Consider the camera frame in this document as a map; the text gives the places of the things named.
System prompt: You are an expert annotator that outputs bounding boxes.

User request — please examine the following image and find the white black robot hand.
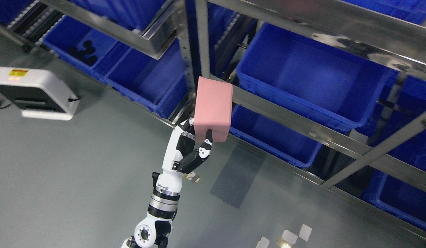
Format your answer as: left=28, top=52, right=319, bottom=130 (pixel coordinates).
left=162, top=117, right=213, bottom=188

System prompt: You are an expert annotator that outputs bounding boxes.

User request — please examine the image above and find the pink plastic storage box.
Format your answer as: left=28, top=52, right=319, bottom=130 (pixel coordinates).
left=194, top=76, right=233, bottom=143

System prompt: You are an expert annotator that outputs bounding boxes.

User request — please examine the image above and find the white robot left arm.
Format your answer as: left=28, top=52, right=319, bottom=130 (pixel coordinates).
left=122, top=117, right=213, bottom=248

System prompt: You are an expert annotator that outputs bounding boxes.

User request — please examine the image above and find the large blue shelf bin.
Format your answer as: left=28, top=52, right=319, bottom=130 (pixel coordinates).
left=236, top=23, right=396, bottom=133

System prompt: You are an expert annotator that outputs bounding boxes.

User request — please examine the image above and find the metal shelf rack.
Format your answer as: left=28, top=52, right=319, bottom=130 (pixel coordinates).
left=0, top=0, right=426, bottom=248

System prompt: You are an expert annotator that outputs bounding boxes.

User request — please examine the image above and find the blue bin centre left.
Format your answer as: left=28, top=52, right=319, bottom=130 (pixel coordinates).
left=102, top=40, right=187, bottom=119

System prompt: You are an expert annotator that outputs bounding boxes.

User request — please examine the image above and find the blue bin lower middle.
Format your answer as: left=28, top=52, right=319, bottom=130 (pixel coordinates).
left=229, top=105, right=322, bottom=168

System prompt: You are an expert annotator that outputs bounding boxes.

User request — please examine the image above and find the blue bin with black items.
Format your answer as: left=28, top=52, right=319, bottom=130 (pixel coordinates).
left=43, top=15, right=129, bottom=80

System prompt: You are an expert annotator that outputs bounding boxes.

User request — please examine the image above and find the blue bin top left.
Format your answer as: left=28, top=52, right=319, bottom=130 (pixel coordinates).
left=71, top=0, right=165, bottom=30

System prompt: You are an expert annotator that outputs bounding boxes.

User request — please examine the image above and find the white grey floor device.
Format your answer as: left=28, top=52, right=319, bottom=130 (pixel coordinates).
left=0, top=66, right=81, bottom=121

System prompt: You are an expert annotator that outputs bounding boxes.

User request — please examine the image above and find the blue bin lower right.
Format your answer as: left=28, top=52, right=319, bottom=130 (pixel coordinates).
left=361, top=170, right=426, bottom=231

